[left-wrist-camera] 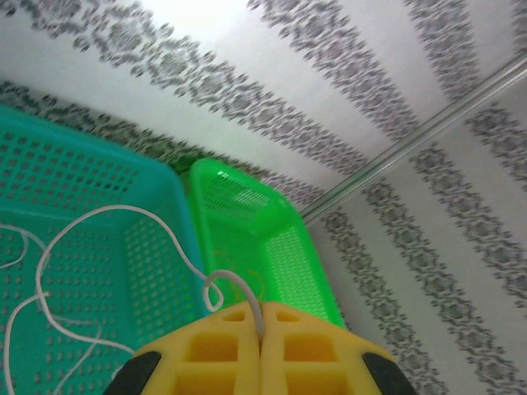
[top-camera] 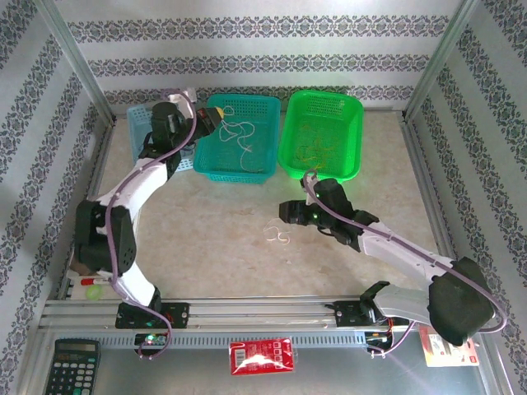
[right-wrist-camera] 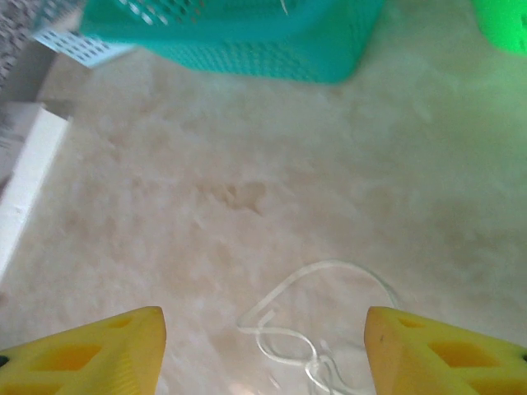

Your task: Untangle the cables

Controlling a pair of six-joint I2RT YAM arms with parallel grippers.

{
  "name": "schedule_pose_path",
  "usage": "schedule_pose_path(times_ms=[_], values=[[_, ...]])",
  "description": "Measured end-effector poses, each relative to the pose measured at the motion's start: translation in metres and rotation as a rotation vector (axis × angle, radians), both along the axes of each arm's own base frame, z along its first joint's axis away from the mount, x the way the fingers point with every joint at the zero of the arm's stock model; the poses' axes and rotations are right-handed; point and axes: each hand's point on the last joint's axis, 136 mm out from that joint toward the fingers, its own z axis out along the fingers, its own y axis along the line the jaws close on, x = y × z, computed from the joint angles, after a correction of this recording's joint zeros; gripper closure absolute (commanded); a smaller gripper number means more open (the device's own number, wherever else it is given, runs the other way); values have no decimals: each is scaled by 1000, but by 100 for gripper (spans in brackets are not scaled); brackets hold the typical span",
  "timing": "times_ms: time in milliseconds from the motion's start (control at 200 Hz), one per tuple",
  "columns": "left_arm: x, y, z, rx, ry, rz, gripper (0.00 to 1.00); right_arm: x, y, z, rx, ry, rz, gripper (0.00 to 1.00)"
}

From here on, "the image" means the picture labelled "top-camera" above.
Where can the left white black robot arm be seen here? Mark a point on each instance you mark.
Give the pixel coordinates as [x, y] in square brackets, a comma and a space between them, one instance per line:
[140, 185]

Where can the small controller board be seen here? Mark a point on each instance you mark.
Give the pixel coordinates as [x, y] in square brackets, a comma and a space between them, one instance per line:
[376, 338]
[152, 339]

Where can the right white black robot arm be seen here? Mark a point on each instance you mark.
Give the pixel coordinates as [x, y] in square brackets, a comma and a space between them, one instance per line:
[403, 251]

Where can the green plastic basket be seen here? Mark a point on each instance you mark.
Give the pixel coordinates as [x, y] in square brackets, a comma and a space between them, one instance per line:
[337, 123]

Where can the red white marker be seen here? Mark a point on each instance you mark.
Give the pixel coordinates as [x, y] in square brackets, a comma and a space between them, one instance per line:
[92, 282]

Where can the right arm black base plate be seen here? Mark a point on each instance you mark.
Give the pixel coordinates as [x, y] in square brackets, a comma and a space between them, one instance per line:
[348, 314]

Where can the aluminium back rail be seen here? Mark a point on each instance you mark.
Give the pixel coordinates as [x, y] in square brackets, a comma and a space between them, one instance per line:
[383, 109]

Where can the aluminium frame post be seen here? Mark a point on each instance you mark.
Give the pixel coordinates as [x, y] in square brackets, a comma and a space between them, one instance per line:
[440, 61]
[74, 61]

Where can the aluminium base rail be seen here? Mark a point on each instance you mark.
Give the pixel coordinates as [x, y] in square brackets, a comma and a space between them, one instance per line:
[255, 312]

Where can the light blue plastic basket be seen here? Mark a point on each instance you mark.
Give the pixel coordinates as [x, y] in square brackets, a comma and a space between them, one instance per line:
[138, 123]

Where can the red packet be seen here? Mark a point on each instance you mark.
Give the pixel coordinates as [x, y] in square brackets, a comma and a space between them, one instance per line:
[263, 356]

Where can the aluminium side rail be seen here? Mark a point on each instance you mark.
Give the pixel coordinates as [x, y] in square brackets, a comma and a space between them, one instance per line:
[428, 185]

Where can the black calculator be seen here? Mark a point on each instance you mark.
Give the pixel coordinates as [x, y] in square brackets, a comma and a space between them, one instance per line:
[72, 368]

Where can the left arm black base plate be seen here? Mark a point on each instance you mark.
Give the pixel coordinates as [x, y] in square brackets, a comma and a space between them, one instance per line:
[177, 314]

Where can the white red card package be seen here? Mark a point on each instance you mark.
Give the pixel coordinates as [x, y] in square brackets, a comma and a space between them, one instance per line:
[444, 354]

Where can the teal plastic basket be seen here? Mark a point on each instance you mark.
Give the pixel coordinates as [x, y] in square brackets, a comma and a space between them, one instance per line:
[218, 160]

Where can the white paperback book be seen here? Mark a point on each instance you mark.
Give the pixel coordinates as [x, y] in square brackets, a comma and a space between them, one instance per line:
[76, 267]

